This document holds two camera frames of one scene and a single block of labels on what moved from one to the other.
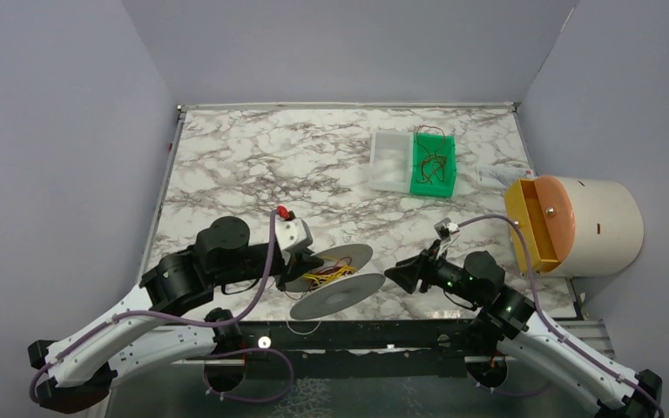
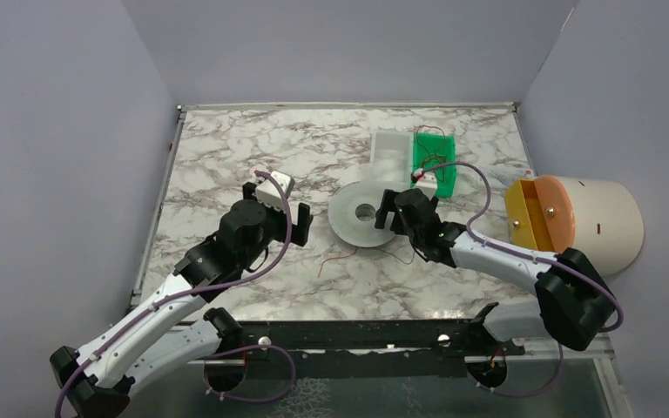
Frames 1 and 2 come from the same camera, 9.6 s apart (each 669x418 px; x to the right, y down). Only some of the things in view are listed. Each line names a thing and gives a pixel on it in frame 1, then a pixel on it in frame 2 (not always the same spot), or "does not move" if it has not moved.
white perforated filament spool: [338, 295] → [352, 214]
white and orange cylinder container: [574, 226] does not move
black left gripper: [294, 263] → [280, 212]
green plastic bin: [434, 164] does not move
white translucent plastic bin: [390, 161] does not move
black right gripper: [424, 273] → [402, 211]
